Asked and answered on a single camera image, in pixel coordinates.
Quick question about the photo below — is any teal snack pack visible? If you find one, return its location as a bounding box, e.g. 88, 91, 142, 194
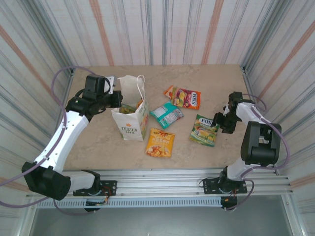
149, 100, 185, 129

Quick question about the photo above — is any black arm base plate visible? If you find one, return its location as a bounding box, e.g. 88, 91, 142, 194
73, 180, 118, 197
202, 178, 248, 195

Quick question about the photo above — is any aluminium mounting rail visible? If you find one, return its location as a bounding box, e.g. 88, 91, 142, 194
26, 168, 295, 197

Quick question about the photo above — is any grey perforated cable tray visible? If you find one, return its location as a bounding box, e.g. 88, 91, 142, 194
35, 198, 223, 209

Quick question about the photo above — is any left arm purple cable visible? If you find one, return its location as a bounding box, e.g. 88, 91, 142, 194
0, 65, 96, 216

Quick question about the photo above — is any orange red Fox's candy pack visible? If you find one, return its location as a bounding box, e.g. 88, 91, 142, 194
163, 85, 202, 111

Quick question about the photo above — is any yellow chips pack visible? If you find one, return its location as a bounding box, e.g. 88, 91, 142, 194
145, 127, 176, 158

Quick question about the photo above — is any white paper bag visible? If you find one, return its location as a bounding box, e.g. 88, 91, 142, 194
111, 74, 150, 142

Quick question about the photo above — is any yellow green Fox's candy pack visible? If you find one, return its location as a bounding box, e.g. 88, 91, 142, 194
189, 114, 221, 148

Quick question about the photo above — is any dark green candy pack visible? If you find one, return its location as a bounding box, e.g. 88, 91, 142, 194
119, 104, 137, 115

